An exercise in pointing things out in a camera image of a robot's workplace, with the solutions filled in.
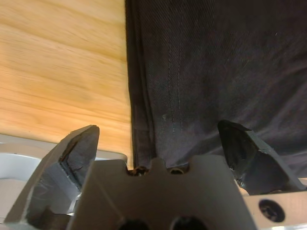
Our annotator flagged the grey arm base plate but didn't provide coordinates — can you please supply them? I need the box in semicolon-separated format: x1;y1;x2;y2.
0;133;129;179

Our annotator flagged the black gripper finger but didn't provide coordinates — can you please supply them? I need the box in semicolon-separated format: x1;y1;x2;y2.
217;119;307;195
4;124;100;226

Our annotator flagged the black Unitree polo shirt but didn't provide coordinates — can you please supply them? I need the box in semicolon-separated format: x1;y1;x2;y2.
124;0;307;179

